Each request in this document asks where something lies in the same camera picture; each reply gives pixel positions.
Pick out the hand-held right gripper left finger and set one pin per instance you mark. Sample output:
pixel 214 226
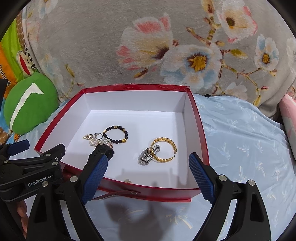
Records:
pixel 94 178

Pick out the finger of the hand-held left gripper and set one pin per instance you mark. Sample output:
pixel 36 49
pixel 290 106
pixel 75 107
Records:
pixel 19 146
pixel 103 150

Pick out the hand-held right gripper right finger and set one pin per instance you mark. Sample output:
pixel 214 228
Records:
pixel 200 176

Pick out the brown stone earring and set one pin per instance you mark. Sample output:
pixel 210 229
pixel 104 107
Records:
pixel 108 146

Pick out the pearl brooch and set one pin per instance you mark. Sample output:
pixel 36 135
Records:
pixel 94 142

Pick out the gold clasp charm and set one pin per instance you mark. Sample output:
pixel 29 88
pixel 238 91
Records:
pixel 86 137

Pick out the gold ear cuff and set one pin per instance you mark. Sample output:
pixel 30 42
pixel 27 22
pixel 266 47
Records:
pixel 127 180

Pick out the red cardboard box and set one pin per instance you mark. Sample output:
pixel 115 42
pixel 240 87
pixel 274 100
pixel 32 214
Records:
pixel 138 120

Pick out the person's left hand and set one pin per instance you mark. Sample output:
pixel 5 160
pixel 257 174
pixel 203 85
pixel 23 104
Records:
pixel 23 213

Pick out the green cushion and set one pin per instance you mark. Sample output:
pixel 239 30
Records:
pixel 34 104

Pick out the colourful cartoon printed cloth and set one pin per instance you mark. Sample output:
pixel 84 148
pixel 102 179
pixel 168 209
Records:
pixel 13 58

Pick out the pink pillow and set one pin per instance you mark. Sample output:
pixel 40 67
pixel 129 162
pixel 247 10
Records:
pixel 289 120

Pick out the grey floral blanket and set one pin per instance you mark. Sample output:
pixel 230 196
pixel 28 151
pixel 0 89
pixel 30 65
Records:
pixel 115 34

